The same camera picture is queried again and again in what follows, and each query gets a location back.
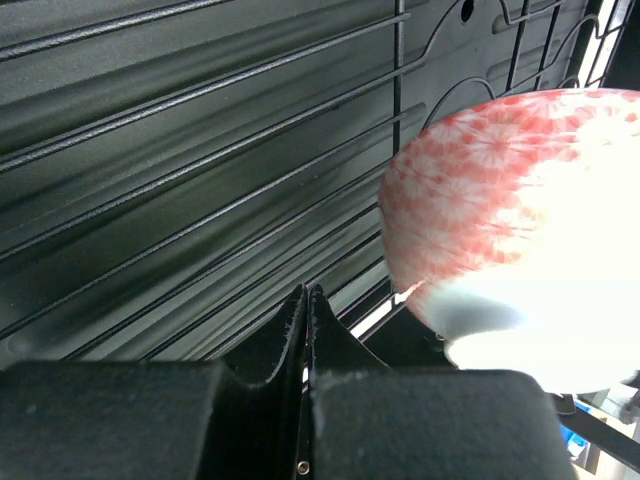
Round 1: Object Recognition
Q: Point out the black dish rack tray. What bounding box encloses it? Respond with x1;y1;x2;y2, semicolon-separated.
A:
1;1;638;366

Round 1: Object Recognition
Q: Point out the red patterned bowl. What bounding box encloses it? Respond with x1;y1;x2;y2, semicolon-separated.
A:
378;88;639;394

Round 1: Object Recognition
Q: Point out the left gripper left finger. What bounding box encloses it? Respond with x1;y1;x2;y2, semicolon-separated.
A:
1;286;308;479

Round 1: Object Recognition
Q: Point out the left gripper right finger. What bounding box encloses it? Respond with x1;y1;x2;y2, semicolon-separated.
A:
308;286;575;479

